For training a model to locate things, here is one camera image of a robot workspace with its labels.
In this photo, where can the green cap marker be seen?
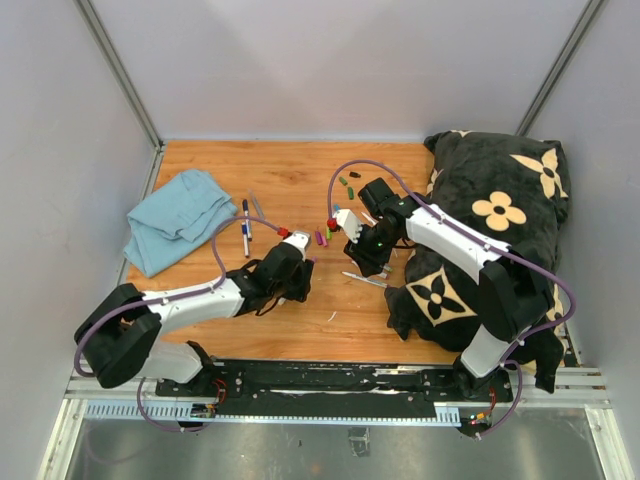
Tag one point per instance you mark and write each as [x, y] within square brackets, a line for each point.
[369, 219]

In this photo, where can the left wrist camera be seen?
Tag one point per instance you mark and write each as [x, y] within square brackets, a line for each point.
[299, 240]

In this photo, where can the dark blue marker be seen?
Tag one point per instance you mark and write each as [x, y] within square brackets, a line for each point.
[247, 224]

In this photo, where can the black floral pillow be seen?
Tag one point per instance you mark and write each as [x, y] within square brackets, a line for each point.
[510, 188]

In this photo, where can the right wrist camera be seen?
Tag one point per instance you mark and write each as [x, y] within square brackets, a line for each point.
[348, 222]

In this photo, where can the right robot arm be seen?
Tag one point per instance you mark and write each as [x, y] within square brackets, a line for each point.
[468, 293]

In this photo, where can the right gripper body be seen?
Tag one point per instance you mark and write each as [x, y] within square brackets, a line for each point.
[373, 247]

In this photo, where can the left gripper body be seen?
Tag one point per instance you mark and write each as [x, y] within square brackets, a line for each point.
[296, 287]

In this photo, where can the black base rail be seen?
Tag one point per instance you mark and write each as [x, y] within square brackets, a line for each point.
[315, 393]

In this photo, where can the light blue cloth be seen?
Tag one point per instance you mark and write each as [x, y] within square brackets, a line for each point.
[175, 220]

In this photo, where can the grey clear pen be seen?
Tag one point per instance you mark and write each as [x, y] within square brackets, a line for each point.
[256, 204]

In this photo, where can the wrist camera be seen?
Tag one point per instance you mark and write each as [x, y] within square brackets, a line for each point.
[348, 222]
[299, 240]

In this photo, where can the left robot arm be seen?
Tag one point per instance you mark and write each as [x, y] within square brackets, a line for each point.
[122, 338]

